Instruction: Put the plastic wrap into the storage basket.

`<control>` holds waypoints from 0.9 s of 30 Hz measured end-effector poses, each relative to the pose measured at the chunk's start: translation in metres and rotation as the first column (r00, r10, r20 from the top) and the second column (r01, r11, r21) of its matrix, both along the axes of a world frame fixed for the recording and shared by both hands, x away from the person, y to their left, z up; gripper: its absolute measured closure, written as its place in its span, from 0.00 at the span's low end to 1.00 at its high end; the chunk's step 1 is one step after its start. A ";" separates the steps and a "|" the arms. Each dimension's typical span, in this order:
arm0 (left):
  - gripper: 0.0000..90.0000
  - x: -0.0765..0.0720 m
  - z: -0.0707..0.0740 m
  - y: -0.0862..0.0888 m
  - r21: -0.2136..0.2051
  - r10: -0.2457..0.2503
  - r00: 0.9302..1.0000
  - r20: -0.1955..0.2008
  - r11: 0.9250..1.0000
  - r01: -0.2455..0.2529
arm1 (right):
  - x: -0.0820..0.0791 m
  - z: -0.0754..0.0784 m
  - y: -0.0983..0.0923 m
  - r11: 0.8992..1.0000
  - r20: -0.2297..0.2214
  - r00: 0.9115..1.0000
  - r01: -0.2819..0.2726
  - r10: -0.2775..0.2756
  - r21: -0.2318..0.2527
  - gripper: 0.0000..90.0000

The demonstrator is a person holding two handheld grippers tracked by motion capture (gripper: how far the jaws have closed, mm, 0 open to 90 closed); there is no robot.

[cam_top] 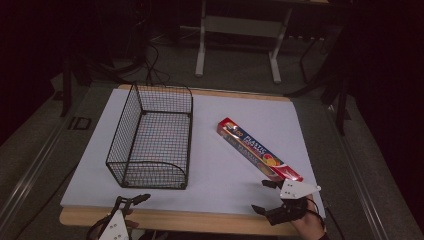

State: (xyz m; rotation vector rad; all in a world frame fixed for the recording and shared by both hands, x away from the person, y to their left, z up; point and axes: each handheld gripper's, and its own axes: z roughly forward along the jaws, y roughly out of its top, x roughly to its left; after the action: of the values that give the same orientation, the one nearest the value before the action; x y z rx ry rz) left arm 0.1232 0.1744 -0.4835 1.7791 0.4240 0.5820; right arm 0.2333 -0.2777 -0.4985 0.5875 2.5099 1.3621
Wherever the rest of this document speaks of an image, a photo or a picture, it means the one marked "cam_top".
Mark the metal floor rail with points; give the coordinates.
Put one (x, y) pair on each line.
(30, 173)
(360, 173)

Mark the white metal desk frame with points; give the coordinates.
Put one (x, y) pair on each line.
(240, 26)

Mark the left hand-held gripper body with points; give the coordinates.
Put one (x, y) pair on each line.
(115, 226)

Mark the person's right hand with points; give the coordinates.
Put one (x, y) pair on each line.
(311, 224)

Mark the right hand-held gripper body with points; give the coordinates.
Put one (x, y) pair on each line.
(293, 203)

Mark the person's left hand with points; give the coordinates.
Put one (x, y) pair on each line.
(132, 222)

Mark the dark floor plate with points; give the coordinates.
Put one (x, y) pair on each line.
(79, 123)

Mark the plastic wrap box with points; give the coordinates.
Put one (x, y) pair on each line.
(256, 151)

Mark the white table mat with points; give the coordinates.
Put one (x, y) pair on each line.
(220, 173)

